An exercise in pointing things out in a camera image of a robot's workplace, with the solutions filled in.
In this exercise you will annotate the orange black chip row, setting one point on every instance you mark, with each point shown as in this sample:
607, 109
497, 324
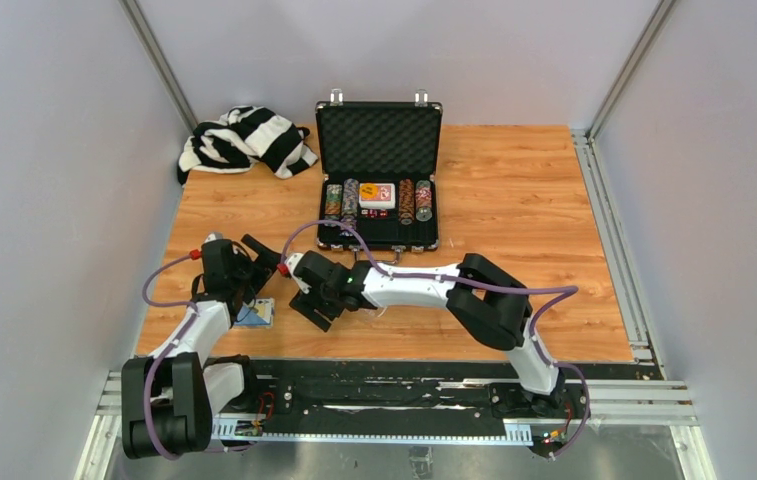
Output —
406, 207

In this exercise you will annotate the black white striped cloth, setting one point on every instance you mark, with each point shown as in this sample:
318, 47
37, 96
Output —
242, 138

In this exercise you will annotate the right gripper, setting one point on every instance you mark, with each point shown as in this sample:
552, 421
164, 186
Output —
311, 313

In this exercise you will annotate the yellow big blind button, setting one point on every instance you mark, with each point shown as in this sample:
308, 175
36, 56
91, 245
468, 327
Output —
370, 192

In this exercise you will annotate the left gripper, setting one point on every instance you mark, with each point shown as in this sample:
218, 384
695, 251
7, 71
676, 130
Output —
268, 269

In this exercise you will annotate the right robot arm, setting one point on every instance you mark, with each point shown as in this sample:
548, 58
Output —
491, 305

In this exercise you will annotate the blue card deck box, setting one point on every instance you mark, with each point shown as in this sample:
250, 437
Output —
258, 314

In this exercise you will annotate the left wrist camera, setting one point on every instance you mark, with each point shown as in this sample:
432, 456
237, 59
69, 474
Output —
213, 236

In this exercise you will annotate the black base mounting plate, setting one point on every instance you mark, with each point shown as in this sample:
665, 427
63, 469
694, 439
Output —
399, 399

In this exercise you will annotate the black poker set case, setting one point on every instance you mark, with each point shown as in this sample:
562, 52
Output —
382, 142

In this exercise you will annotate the red green chip row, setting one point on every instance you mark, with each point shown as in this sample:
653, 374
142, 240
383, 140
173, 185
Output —
423, 195

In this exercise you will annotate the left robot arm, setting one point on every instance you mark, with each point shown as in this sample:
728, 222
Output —
170, 397

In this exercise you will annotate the red playing card deck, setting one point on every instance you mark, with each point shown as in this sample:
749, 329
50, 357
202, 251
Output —
387, 201

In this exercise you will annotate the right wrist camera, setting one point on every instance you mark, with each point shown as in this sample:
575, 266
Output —
292, 263

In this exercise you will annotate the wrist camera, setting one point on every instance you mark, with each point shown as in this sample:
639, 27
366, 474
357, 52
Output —
213, 236
292, 263

